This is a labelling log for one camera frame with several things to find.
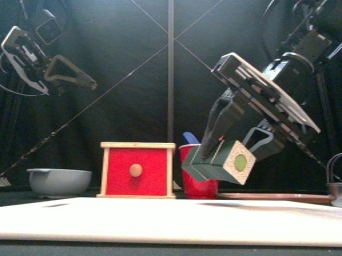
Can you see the dark green toy sushi roll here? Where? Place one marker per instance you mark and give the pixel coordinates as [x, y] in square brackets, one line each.
[222, 165]

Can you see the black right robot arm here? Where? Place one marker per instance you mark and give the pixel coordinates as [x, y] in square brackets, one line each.
[312, 30]

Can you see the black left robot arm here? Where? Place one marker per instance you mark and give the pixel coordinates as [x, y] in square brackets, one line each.
[45, 20]

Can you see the pink-brown plate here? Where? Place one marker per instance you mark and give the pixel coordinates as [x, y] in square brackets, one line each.
[276, 197]

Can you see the white cutting board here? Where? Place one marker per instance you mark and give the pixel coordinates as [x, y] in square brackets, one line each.
[169, 220]

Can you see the blue plastic utensil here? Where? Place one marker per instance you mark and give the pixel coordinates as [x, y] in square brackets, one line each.
[190, 137]

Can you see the red plastic cup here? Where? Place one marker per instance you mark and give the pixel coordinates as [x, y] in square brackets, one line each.
[201, 190]

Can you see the wooden box with red drawer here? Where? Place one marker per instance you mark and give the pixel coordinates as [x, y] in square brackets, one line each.
[136, 171]

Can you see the grey-blue bowl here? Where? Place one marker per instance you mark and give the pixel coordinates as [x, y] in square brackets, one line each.
[58, 181]

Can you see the vertical metal frame pole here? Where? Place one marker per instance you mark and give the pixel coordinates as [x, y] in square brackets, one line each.
[170, 66]

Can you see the silver frame corner bracket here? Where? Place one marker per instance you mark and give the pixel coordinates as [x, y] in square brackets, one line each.
[3, 182]

